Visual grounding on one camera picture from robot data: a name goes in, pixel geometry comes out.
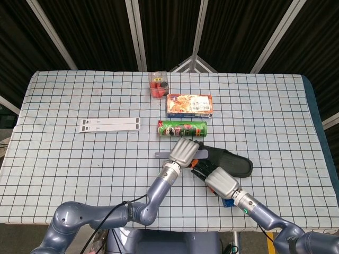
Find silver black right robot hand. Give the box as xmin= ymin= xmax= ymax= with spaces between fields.
xmin=190 ymin=158 xmax=242 ymax=199

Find black rubber slipper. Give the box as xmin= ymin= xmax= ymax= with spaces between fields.
xmin=197 ymin=142 xmax=254 ymax=178

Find grey scrub brush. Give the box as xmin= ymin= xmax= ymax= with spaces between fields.
xmin=154 ymin=149 xmax=210 ymax=160

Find white table leg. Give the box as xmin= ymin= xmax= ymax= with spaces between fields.
xmin=233 ymin=231 xmax=241 ymax=254

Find green Pringles can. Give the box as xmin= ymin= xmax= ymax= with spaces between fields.
xmin=157 ymin=120 xmax=208 ymax=139

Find orange blue cracker box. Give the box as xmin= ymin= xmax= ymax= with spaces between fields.
xmin=166 ymin=94 xmax=214 ymax=119

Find grey blue robot torso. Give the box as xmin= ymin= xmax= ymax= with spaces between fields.
xmin=105 ymin=229 xmax=222 ymax=254

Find clear box with red caps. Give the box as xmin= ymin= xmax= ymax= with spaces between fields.
xmin=148 ymin=70 xmax=170 ymax=99

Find white flat strip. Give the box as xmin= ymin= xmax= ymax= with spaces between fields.
xmin=79 ymin=117 xmax=141 ymax=133

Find clear plastic bin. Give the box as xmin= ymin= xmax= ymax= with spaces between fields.
xmin=88 ymin=229 xmax=108 ymax=254

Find white black checkered tablecloth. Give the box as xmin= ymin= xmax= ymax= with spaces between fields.
xmin=0 ymin=69 xmax=337 ymax=233

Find black corrugated partition screen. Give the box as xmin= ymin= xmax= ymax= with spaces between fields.
xmin=0 ymin=0 xmax=339 ymax=128

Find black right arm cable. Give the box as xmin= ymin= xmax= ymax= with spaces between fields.
xmin=255 ymin=223 xmax=275 ymax=241

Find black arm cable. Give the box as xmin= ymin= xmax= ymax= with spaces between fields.
xmin=255 ymin=223 xmax=275 ymax=241
xmin=81 ymin=194 xmax=149 ymax=254

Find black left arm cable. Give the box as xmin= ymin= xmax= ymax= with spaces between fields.
xmin=81 ymin=194 xmax=149 ymax=254

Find white metal frame stand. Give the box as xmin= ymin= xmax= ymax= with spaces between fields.
xmin=169 ymin=55 xmax=218 ymax=72

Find white partition frame post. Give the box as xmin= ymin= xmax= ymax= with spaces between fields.
xmin=322 ymin=112 xmax=339 ymax=130
xmin=192 ymin=0 xmax=210 ymax=58
xmin=125 ymin=0 xmax=148 ymax=71
xmin=0 ymin=94 xmax=21 ymax=115
xmin=250 ymin=0 xmax=302 ymax=74
xmin=26 ymin=0 xmax=77 ymax=71

